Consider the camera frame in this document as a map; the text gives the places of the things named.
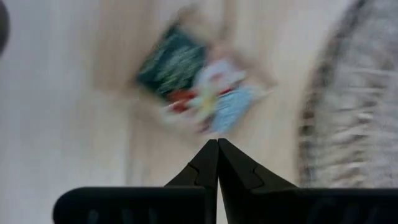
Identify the beige vanilla tea packet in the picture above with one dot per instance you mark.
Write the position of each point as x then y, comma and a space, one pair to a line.
192, 77

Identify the round woven straw placemat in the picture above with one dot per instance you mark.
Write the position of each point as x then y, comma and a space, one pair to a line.
357, 109

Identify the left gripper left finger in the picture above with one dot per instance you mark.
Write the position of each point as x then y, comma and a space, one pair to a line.
205, 174

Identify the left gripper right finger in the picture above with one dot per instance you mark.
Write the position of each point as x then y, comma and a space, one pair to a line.
236, 177

